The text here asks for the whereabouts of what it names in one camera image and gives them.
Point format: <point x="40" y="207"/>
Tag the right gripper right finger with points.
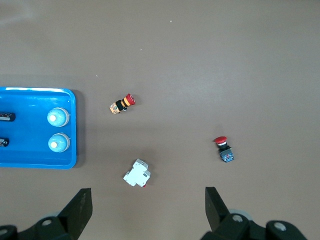
<point x="215" y="212"/>

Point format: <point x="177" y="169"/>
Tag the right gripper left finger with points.
<point x="80" y="210"/>

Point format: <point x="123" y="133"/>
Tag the blue bell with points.
<point x="58" y="117"/>
<point x="59" y="143"/>

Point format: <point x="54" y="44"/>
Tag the black terminal block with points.
<point x="7" y="116"/>

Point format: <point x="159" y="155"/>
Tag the blue plastic tray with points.
<point x="30" y="155"/>

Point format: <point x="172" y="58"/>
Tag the red pushbutton black body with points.
<point x="225" y="152"/>

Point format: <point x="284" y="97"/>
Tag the white circuit breaker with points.
<point x="136" y="173"/>

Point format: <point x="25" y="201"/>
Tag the red emergency stop orange body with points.
<point x="122" y="103"/>

